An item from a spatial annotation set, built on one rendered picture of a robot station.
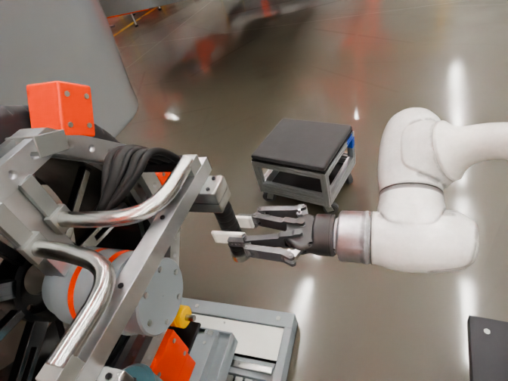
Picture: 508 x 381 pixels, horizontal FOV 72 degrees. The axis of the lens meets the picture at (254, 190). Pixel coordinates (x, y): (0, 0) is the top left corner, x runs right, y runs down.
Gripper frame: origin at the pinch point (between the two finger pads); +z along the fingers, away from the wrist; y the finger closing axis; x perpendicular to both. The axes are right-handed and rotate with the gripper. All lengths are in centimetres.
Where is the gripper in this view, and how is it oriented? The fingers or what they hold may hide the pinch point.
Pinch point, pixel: (232, 229)
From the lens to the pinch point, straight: 70.2
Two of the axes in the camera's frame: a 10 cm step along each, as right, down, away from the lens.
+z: -9.3, -0.1, 3.6
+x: -2.4, -7.3, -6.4
